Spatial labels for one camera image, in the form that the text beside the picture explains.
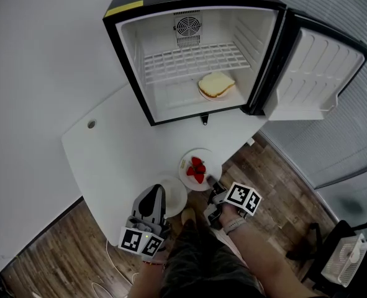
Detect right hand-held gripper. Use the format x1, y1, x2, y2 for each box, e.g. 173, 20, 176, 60
203, 176, 262, 229

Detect white fridge shelf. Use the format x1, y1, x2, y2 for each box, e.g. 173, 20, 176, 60
143, 41, 252, 85

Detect person's left forearm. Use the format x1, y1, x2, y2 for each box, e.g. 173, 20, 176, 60
130, 261, 168, 298

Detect white fridge fan vent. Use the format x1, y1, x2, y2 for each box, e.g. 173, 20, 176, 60
173, 10, 203, 48

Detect thin white cable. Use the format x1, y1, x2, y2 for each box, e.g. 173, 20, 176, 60
91, 239, 140, 298

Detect black office chair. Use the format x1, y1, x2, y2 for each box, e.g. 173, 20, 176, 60
285, 211, 367, 291

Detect yellow warning label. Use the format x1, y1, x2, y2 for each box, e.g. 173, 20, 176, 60
105, 0, 144, 16

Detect pale wrist watch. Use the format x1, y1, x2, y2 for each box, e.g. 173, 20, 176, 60
225, 216, 248, 235

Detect person's camouflage shorts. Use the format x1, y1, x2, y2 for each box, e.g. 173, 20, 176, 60
160, 215, 265, 298

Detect person's right forearm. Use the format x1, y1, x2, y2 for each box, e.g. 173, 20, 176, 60
225, 225, 324, 298

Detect person's tan shoe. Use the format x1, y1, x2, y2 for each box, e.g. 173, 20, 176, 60
181, 208, 197, 225

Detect white mesh desk fan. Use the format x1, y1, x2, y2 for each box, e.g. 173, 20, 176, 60
321, 233, 367, 288

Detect white bread sandwich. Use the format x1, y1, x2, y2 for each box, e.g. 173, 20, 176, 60
197, 71, 236, 99

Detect person's right hand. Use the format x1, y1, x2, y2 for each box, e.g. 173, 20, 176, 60
219, 202, 245, 226

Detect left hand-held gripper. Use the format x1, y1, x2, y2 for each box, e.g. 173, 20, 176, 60
117, 184, 171, 258

